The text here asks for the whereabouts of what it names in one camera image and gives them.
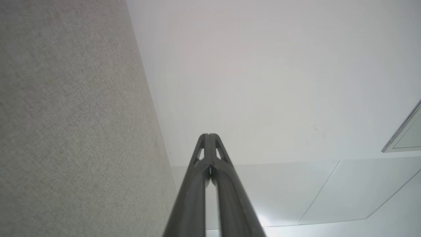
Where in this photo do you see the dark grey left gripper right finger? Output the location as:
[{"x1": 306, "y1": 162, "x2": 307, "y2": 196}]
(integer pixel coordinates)
[{"x1": 209, "y1": 133, "x2": 266, "y2": 237}]

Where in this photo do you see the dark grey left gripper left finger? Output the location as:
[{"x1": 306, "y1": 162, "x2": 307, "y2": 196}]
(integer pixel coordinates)
[{"x1": 163, "y1": 133, "x2": 211, "y2": 237}]

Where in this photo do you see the grey framed panel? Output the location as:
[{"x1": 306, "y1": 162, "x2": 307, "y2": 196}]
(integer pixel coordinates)
[{"x1": 382, "y1": 99, "x2": 421, "y2": 153}]

